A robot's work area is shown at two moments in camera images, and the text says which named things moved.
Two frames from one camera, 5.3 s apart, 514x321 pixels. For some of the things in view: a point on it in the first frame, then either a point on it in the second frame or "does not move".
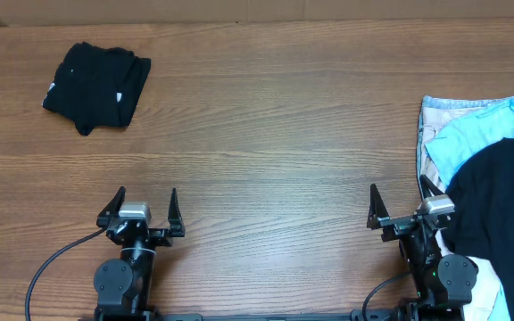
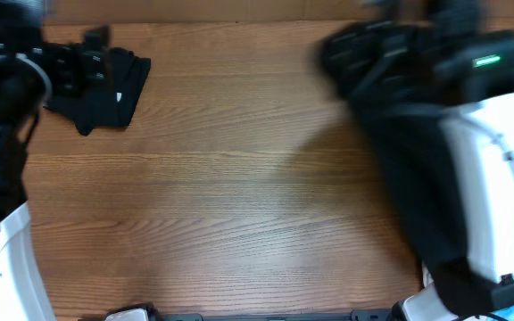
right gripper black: (407, 224) to (346, 53)
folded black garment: (96, 87) does not move
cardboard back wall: (45, 12) does not move
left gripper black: (138, 230) to (80, 62)
